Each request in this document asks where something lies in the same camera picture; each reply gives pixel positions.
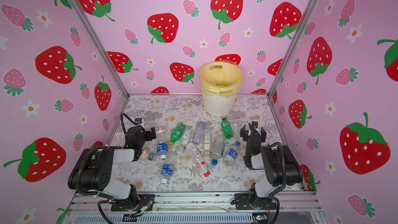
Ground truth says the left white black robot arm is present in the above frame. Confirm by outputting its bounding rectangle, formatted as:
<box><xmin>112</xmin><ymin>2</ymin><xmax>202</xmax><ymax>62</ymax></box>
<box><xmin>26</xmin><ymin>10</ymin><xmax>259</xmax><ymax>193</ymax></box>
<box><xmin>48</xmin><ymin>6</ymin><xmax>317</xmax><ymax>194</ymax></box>
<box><xmin>67</xmin><ymin>113</ymin><xmax>157</xmax><ymax>210</ymax></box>

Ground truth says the white bin with yellow liner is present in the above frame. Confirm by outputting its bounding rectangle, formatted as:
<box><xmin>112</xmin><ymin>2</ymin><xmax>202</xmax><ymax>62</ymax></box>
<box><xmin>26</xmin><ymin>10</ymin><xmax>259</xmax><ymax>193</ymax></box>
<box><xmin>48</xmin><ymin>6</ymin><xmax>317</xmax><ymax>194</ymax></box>
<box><xmin>200</xmin><ymin>61</ymin><xmax>243</xmax><ymax>117</ymax></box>

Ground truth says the clear bottle blue label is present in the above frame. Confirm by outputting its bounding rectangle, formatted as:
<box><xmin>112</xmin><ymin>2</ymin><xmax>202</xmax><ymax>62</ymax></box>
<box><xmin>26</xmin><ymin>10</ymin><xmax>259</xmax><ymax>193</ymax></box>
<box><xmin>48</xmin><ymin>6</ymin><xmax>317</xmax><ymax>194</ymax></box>
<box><xmin>223</xmin><ymin>142</ymin><xmax>241</xmax><ymax>166</ymax></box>

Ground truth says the clear bottle red cap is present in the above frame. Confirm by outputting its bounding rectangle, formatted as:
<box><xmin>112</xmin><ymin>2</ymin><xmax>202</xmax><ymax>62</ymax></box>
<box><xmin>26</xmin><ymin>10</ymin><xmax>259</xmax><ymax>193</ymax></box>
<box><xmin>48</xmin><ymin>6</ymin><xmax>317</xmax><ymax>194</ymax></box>
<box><xmin>186</xmin><ymin>143</ymin><xmax>210</xmax><ymax>177</ymax></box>

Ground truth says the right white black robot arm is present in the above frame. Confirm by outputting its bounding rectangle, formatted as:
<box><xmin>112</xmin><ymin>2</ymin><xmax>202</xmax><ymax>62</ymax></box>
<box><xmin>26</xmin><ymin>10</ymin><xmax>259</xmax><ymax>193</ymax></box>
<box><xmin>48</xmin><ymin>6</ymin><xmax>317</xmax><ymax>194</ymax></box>
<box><xmin>231</xmin><ymin>121</ymin><xmax>303</xmax><ymax>210</ymax></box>

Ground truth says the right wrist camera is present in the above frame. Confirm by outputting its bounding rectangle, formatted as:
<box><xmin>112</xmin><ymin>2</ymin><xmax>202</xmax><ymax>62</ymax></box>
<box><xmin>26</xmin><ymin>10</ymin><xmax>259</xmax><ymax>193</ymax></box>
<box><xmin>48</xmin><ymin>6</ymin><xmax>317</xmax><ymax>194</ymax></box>
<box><xmin>251</xmin><ymin>121</ymin><xmax>259</xmax><ymax>132</ymax></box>

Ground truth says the green bottle yellow cap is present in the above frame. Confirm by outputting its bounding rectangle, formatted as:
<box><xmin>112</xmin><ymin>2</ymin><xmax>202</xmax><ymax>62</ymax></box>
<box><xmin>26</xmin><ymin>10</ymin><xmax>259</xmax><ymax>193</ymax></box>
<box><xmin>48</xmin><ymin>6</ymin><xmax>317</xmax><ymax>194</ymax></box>
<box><xmin>221</xmin><ymin>116</ymin><xmax>233</xmax><ymax>140</ymax></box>
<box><xmin>168</xmin><ymin>122</ymin><xmax>186</xmax><ymax>146</ymax></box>

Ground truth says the small bottle blue label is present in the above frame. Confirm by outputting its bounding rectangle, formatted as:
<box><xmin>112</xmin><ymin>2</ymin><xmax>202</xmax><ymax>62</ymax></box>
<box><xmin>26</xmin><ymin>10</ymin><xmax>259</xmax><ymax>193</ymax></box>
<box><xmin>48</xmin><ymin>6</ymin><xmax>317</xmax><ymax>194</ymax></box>
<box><xmin>157</xmin><ymin>143</ymin><xmax>169</xmax><ymax>161</ymax></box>

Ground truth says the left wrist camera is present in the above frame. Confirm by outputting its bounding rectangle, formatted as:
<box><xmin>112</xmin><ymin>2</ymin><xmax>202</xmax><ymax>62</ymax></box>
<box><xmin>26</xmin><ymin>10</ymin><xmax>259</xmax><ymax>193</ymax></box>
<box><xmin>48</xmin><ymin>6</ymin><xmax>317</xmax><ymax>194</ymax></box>
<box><xmin>133</xmin><ymin>118</ymin><xmax>143</xmax><ymax>125</ymax></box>

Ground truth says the bottle blue label white cap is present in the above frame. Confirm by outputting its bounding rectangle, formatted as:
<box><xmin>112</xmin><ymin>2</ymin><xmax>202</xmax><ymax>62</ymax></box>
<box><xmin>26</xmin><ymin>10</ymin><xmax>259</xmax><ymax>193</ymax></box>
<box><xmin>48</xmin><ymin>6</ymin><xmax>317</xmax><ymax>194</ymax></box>
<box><xmin>160</xmin><ymin>160</ymin><xmax>175</xmax><ymax>185</ymax></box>

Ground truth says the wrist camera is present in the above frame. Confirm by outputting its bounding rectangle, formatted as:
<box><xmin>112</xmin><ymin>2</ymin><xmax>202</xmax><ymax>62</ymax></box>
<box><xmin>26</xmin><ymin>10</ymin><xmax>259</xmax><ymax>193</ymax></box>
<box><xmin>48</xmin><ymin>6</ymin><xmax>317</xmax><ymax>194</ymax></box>
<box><xmin>251</xmin><ymin>121</ymin><xmax>259</xmax><ymax>132</ymax></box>
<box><xmin>133</xmin><ymin>118</ymin><xmax>143</xmax><ymax>125</ymax></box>

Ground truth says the clear bluish bottle upright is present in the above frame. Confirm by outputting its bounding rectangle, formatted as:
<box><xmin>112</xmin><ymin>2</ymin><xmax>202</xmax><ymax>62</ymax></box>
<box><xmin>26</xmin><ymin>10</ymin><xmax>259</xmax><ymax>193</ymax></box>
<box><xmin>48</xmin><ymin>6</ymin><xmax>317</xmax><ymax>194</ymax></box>
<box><xmin>192</xmin><ymin>120</ymin><xmax>206</xmax><ymax>145</ymax></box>

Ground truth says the clear bottle green white label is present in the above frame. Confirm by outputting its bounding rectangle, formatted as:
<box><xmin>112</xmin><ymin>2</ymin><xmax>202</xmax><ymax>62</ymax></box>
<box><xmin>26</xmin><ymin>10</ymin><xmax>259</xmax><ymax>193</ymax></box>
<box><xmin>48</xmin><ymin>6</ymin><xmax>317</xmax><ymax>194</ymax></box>
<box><xmin>203</xmin><ymin>132</ymin><xmax>211</xmax><ymax>161</ymax></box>

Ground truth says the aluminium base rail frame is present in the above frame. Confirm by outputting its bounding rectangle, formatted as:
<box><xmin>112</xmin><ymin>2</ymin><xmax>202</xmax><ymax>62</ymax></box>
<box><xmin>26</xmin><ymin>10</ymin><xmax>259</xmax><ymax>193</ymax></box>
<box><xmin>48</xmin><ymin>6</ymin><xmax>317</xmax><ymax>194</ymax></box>
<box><xmin>60</xmin><ymin>191</ymin><xmax>327</xmax><ymax>224</ymax></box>

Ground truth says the clear bottle blue cap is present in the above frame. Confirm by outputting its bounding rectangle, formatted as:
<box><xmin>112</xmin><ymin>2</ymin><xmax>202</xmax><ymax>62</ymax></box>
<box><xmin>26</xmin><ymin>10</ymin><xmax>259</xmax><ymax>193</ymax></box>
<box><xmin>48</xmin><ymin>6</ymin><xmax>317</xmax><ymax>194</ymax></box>
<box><xmin>210</xmin><ymin>134</ymin><xmax>226</xmax><ymax>166</ymax></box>

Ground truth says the clear bottle orange label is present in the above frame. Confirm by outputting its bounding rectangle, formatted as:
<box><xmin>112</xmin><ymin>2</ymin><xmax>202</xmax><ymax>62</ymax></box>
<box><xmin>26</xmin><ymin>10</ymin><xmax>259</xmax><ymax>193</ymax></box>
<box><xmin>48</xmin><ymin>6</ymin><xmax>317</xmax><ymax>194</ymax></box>
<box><xmin>155</xmin><ymin>125</ymin><xmax>169</xmax><ymax>141</ymax></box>

